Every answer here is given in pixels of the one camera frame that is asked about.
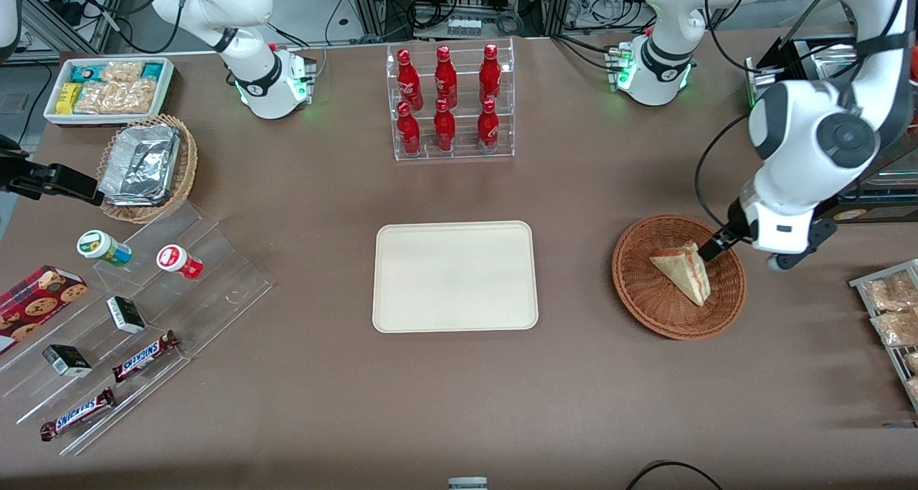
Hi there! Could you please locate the clear acrylic stepped display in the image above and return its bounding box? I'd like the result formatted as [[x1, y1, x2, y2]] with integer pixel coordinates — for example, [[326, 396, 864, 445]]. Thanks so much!
[[0, 201, 274, 457]]

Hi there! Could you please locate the brown wicker basket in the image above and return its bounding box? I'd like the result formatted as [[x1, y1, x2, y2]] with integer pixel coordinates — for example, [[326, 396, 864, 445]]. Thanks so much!
[[612, 214, 747, 341]]

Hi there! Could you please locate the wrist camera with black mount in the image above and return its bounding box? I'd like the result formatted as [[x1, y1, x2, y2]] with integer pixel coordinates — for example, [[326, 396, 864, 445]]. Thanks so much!
[[766, 217, 838, 273]]

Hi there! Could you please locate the clear acrylic bottle rack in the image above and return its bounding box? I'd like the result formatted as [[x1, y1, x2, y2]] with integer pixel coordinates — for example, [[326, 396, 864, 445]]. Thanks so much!
[[385, 37, 516, 163]]

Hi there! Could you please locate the large clear cracker bag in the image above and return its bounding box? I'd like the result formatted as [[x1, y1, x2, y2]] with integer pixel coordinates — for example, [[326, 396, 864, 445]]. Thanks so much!
[[73, 79, 158, 115]]

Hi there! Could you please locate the black cable loop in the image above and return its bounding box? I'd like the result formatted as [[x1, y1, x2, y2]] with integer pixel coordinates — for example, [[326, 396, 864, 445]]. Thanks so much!
[[625, 461, 726, 490]]

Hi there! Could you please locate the green lid snack cup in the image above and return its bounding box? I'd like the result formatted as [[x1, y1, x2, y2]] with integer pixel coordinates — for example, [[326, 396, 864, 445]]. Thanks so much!
[[77, 230, 133, 268]]

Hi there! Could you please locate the light wicker basket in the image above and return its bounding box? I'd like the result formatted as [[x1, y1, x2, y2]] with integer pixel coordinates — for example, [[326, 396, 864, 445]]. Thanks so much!
[[96, 113, 199, 225]]

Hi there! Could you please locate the red cola bottle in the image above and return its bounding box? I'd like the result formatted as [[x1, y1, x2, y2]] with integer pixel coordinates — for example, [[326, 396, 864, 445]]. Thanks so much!
[[397, 49, 424, 111], [477, 99, 501, 151], [433, 98, 457, 153], [397, 102, 422, 156], [434, 45, 458, 110], [478, 43, 502, 104]]

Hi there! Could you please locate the red cookie box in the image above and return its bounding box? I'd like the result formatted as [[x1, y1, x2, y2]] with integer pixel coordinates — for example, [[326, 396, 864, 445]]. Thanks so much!
[[0, 265, 89, 355]]

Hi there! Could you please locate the metal wire rack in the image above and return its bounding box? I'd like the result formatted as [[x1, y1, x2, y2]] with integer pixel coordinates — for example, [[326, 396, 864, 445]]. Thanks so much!
[[848, 258, 918, 413]]

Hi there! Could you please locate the small clear cracker bag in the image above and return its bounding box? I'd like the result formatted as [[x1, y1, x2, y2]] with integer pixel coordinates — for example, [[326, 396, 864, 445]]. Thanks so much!
[[100, 60, 145, 84]]

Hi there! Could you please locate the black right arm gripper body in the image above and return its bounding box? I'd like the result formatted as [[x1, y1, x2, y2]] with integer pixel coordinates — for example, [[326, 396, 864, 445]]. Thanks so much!
[[0, 135, 34, 198]]

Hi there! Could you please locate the stack of foil trays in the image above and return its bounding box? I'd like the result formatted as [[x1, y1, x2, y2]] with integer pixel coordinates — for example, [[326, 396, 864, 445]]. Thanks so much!
[[98, 123, 182, 207]]

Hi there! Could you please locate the black food warmer cabinet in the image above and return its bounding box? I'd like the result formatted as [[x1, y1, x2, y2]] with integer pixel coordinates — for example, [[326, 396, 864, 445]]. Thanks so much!
[[744, 35, 918, 225]]

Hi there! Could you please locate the triangular sandwich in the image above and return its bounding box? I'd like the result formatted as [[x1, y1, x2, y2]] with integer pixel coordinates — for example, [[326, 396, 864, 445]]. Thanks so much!
[[650, 240, 711, 308]]

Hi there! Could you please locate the white plastic snack bin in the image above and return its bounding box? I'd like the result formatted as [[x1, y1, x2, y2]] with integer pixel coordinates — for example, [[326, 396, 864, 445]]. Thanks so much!
[[43, 57, 176, 128]]

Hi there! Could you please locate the red lid snack cup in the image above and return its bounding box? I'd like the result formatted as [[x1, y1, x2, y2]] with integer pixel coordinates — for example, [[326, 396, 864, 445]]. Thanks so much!
[[156, 244, 204, 281]]

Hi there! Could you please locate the Snickers bar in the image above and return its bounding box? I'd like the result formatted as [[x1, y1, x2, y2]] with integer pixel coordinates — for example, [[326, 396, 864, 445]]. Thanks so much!
[[111, 329, 181, 384], [39, 387, 118, 443]]

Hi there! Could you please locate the small black box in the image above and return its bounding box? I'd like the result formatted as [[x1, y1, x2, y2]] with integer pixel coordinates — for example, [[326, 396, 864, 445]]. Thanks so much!
[[106, 296, 147, 335], [42, 344, 94, 378]]

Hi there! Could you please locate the cream plastic tray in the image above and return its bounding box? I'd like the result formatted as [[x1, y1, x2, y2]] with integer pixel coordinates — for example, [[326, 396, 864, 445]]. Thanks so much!
[[372, 221, 539, 334]]

